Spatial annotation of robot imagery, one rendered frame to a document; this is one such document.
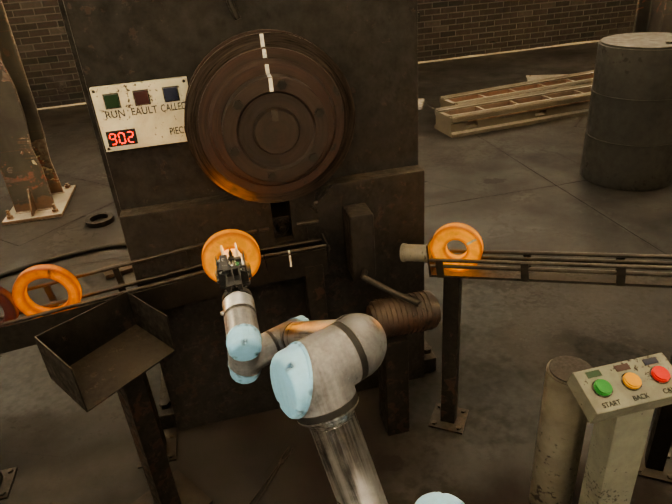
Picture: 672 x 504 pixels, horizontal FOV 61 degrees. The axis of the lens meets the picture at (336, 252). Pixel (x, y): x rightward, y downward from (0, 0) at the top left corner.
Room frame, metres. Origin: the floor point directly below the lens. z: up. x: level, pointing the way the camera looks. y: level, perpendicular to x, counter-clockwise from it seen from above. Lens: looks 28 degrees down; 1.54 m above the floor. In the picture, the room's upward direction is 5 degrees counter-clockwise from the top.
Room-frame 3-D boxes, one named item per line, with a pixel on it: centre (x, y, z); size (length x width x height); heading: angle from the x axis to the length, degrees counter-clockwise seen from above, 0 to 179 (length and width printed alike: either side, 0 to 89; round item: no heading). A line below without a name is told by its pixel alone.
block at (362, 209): (1.64, -0.08, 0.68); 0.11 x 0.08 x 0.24; 11
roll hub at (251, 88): (1.49, 0.13, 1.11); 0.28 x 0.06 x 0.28; 101
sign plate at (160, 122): (1.63, 0.50, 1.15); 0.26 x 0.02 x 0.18; 101
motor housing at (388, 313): (1.51, -0.20, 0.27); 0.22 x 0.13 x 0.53; 101
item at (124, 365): (1.22, 0.62, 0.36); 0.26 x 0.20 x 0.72; 136
